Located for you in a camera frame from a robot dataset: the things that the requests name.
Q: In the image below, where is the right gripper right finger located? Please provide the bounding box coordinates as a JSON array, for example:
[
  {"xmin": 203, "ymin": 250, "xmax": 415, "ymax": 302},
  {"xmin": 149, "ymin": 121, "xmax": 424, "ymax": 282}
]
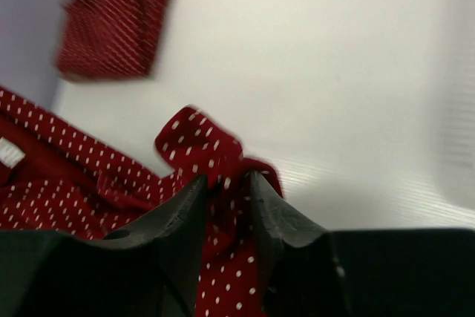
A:
[{"xmin": 250, "ymin": 172, "xmax": 474, "ymax": 316}]

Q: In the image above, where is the red polka dot skirt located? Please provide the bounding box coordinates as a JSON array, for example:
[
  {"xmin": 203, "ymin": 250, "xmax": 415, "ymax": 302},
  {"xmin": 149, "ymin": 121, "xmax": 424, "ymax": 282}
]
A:
[
  {"xmin": 56, "ymin": 0, "xmax": 171, "ymax": 82},
  {"xmin": 1, "ymin": 89, "xmax": 281, "ymax": 316}
]

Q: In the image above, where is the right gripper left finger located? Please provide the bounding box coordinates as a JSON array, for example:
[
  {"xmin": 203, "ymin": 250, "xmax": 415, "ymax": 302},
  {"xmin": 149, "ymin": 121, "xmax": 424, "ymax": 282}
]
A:
[{"xmin": 1, "ymin": 175, "xmax": 208, "ymax": 316}]

